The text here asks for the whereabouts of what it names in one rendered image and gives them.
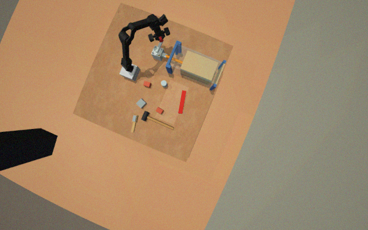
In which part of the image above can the red cube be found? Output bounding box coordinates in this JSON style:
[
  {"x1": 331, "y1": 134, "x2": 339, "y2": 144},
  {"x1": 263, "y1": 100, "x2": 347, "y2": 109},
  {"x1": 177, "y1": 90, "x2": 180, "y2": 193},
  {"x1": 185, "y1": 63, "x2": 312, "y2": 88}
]
[
  {"x1": 156, "y1": 107, "x2": 163, "y2": 114},
  {"x1": 143, "y1": 81, "x2": 151, "y2": 87}
]

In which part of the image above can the red flat bar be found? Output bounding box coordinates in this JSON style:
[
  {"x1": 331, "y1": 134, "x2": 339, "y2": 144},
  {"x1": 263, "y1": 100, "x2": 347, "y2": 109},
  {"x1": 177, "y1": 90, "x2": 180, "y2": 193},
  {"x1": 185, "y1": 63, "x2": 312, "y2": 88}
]
[{"x1": 178, "y1": 90, "x2": 186, "y2": 114}]

